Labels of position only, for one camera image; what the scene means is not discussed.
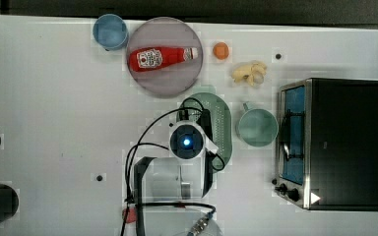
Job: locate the blue mug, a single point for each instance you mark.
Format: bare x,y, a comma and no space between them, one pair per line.
110,32

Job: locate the green mug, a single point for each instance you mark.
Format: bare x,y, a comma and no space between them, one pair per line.
257,127

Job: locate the peeled toy banana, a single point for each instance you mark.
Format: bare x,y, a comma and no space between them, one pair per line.
252,73

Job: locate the red ketchup bottle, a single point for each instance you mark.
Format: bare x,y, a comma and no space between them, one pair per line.
159,57

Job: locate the grey round plate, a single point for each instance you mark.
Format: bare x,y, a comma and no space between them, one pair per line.
167,32

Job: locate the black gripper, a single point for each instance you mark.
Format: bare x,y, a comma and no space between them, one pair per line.
206,123

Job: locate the pink toy strawberry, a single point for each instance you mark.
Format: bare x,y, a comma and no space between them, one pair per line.
129,215

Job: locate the green plastic strainer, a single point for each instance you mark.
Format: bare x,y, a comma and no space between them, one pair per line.
206,98

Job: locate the black silver toaster oven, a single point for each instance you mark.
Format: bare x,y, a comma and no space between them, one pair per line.
327,146

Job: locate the orange toy fruit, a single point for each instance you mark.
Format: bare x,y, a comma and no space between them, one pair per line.
221,50

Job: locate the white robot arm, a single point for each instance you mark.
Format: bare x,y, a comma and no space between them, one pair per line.
179,180

